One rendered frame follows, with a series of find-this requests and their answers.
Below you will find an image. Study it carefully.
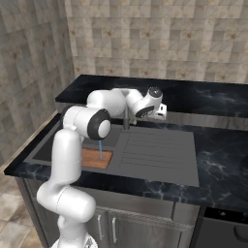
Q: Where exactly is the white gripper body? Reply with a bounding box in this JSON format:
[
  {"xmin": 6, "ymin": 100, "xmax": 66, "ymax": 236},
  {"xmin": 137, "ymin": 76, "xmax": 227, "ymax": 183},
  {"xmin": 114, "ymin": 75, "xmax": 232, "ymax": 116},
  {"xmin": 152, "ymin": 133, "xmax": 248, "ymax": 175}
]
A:
[{"xmin": 153, "ymin": 103, "xmax": 169, "ymax": 121}]

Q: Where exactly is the dark grey sink faucet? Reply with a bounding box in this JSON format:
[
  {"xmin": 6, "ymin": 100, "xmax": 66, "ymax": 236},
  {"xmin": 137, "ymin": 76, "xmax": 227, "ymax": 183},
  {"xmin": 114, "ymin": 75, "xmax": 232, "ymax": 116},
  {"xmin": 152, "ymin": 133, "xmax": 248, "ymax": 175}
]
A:
[{"xmin": 122, "ymin": 107, "xmax": 139, "ymax": 132}]

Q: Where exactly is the grey sink with drainboard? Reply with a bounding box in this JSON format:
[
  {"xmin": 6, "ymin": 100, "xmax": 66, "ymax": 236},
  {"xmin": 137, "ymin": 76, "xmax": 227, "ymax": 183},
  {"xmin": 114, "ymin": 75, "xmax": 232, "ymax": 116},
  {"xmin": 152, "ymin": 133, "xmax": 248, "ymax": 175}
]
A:
[{"xmin": 23, "ymin": 123, "xmax": 201, "ymax": 188}]

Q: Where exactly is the blue water stream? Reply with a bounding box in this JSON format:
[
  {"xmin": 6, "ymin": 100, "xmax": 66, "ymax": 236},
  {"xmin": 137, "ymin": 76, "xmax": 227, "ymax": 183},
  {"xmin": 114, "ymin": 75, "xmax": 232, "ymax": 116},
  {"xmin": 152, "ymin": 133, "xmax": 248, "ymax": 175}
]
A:
[{"xmin": 98, "ymin": 139, "xmax": 104, "ymax": 161}]

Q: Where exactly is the brown wooden cutting board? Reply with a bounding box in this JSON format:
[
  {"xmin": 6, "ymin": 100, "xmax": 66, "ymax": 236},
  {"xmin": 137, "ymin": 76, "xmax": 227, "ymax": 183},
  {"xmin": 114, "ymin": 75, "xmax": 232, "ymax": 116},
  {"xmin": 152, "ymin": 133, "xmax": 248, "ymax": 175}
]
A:
[{"xmin": 79, "ymin": 147, "xmax": 114, "ymax": 171}]

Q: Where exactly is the grey panel under sink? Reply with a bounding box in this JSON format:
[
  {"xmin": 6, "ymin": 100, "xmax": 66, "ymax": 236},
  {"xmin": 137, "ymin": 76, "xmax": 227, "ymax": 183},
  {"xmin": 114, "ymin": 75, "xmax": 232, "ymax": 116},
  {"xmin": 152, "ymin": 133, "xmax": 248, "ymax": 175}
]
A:
[{"xmin": 73, "ymin": 185, "xmax": 177, "ymax": 220}]

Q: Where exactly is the grey cupboard door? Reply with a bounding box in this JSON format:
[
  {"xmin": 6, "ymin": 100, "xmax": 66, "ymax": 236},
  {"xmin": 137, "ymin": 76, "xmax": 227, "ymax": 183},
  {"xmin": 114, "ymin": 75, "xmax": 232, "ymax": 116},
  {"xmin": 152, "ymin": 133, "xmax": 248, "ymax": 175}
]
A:
[
  {"xmin": 107, "ymin": 210, "xmax": 196, "ymax": 248},
  {"xmin": 81, "ymin": 207, "xmax": 110, "ymax": 248}
]

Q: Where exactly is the black dishwasher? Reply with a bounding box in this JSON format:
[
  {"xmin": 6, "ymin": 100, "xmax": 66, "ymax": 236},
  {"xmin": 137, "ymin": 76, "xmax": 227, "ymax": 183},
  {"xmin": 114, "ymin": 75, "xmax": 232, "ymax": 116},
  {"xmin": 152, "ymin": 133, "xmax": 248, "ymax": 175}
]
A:
[{"xmin": 189, "ymin": 206, "xmax": 248, "ymax": 248}]

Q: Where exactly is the silver cupboard door handle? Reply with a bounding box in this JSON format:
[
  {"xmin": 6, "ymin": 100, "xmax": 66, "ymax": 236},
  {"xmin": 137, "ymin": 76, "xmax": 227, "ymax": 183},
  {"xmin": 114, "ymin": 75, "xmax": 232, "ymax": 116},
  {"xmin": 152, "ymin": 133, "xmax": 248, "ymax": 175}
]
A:
[
  {"xmin": 96, "ymin": 214, "xmax": 104, "ymax": 241},
  {"xmin": 110, "ymin": 216, "xmax": 118, "ymax": 245}
]

